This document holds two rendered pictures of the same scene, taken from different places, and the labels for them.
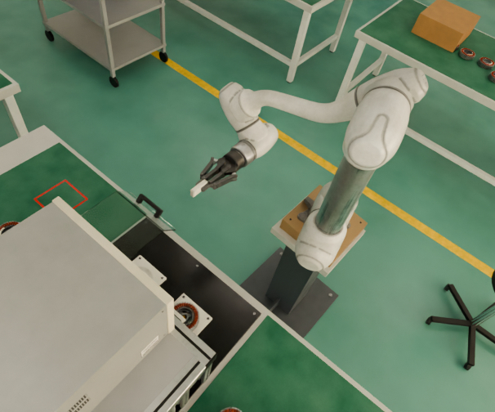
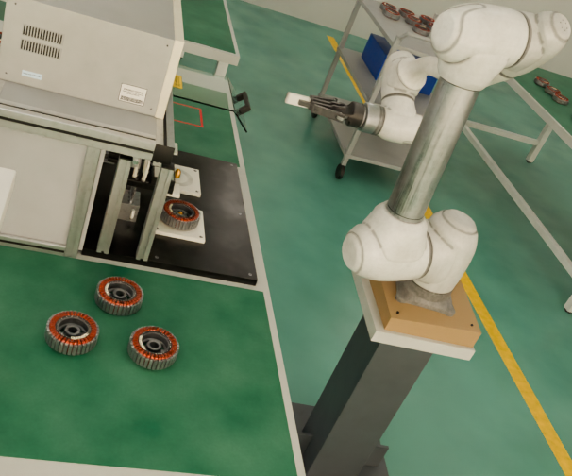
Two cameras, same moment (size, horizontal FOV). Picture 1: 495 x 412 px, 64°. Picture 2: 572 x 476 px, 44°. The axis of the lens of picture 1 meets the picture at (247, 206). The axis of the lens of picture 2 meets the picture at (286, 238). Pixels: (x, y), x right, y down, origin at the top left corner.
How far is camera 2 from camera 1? 1.37 m
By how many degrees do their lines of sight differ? 36
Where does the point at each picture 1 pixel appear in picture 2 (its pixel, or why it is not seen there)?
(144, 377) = (105, 111)
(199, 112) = not seen: hidden behind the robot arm
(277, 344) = (243, 311)
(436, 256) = not seen: outside the picture
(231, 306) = (234, 253)
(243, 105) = (401, 65)
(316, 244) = (372, 222)
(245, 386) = (171, 299)
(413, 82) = (546, 15)
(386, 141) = (466, 17)
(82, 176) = (217, 117)
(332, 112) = not seen: hidden behind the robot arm
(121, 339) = (122, 23)
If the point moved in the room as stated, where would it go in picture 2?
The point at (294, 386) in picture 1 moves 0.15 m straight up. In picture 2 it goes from (218, 343) to (236, 296)
